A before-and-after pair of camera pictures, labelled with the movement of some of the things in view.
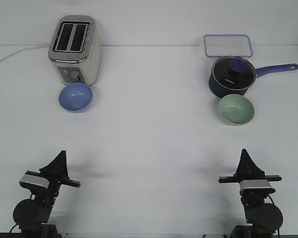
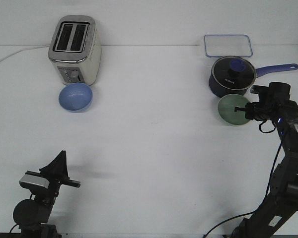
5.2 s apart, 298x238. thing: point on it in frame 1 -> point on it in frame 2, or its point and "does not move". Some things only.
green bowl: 236,109 does not move
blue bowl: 75,97 does not move
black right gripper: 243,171 -> 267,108
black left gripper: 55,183 does not move
